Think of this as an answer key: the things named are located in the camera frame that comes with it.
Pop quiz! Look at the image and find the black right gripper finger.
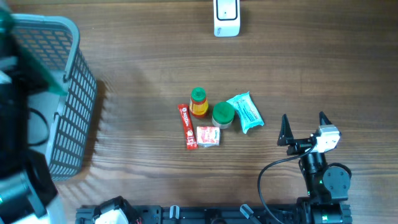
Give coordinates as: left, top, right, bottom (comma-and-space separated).
277, 114, 294, 146
319, 111, 332, 126

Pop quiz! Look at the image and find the teal wet wipes pack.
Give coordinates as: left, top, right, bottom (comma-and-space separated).
226, 92, 265, 134

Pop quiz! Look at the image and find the clear jar green lid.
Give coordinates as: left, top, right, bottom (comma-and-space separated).
212, 101, 235, 129

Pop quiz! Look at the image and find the red small packet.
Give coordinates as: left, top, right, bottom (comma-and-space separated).
197, 126, 221, 147

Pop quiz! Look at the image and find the yellow bottle green cap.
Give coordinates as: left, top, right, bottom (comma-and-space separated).
189, 87, 209, 118

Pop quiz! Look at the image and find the red stick sachet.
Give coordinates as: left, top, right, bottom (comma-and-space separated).
178, 104, 198, 151

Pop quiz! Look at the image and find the green glove package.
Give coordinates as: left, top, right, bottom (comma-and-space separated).
1, 9, 67, 96

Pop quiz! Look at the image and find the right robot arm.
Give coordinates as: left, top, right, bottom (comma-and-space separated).
277, 111, 353, 224

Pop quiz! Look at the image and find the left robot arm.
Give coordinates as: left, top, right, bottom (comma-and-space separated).
1, 56, 66, 223

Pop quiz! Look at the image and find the white barcode scanner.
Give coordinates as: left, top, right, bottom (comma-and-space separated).
213, 0, 241, 37

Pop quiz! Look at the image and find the grey plastic shopping basket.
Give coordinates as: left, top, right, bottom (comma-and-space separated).
13, 14, 97, 181

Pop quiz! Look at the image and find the black right camera cable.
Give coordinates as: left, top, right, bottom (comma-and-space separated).
257, 143, 318, 224

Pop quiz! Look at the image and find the black camera cable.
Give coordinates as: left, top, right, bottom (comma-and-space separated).
257, 143, 318, 224
27, 107, 50, 147

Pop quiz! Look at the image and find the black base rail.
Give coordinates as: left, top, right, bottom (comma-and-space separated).
75, 195, 299, 224

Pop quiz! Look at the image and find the black left camera cable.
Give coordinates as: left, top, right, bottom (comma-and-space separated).
27, 107, 50, 147

